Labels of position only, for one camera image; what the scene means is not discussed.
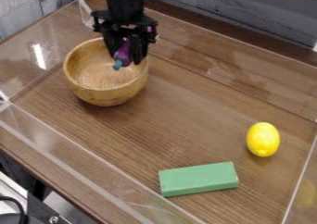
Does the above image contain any clear acrylic tray wall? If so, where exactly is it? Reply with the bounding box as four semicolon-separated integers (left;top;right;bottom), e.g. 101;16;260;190
0;99;207;224

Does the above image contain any yellow toy lemon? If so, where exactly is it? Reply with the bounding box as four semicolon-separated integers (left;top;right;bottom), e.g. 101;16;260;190
247;122;281;157

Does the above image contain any purple toy eggplant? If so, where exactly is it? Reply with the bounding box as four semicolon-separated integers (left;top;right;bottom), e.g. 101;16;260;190
113;40;133;70

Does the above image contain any green rectangular block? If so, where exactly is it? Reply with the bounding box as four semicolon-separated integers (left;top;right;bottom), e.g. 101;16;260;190
158;162;240;197

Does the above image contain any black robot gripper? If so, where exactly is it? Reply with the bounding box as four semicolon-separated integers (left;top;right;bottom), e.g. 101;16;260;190
104;13;160;65

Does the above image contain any brown wooden bowl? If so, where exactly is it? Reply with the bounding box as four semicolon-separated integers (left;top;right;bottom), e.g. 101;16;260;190
63;38;149;106

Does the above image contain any black metal bracket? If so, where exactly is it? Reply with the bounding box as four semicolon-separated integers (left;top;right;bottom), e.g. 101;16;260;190
26;193;71;224

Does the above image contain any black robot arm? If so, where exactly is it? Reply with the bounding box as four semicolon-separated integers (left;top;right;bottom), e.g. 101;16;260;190
91;0;160;70

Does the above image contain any black cable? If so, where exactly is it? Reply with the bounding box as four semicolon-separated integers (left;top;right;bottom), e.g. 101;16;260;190
0;195;29;224

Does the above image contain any clear acrylic corner bracket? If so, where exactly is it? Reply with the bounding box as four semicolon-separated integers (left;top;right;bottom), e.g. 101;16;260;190
77;0;125;36

